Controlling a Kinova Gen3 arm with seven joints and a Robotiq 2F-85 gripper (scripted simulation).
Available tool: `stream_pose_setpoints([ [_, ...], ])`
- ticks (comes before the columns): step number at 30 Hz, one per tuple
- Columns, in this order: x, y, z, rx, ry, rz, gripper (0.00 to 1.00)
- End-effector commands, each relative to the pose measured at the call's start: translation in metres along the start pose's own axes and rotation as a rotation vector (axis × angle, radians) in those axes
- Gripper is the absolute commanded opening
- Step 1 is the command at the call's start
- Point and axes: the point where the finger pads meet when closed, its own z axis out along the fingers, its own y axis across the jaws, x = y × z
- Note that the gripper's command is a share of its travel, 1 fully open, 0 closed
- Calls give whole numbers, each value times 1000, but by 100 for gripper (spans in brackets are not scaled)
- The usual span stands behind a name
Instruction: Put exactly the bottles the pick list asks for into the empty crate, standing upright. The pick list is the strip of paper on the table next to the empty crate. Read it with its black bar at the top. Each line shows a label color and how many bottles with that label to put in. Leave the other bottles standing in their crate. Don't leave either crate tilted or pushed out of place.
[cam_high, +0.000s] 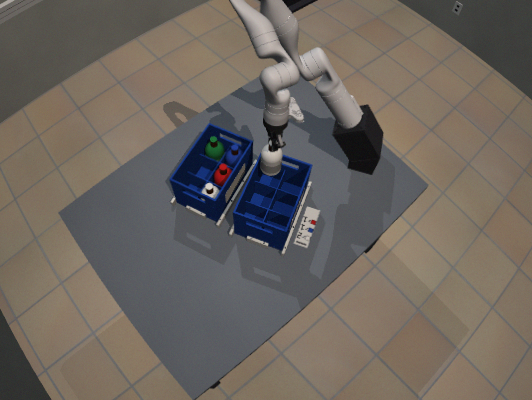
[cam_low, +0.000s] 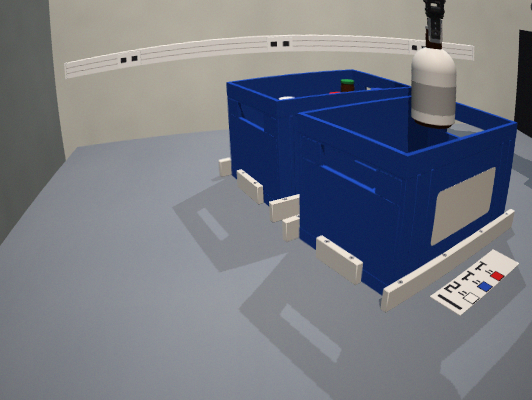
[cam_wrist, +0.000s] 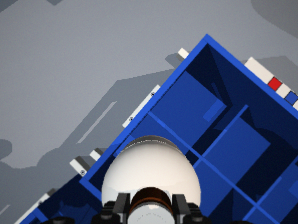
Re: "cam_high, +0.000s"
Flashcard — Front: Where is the red bottle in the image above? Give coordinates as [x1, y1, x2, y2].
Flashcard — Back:
[214, 164, 232, 187]

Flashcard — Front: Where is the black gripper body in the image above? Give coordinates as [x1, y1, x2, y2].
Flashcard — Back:
[263, 118, 288, 139]

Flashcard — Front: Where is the blue plastic crate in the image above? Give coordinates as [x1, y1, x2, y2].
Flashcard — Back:
[169, 130, 253, 222]
[233, 156, 309, 251]

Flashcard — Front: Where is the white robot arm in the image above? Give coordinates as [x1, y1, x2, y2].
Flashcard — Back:
[229, 0, 363, 129]

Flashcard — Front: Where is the white paper pick list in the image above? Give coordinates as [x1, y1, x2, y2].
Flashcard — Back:
[294, 207, 320, 248]

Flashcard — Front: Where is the green bottle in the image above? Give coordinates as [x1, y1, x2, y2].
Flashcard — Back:
[205, 136, 225, 162]

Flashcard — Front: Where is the blue labelled bottle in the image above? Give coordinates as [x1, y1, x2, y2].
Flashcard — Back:
[225, 144, 244, 168]

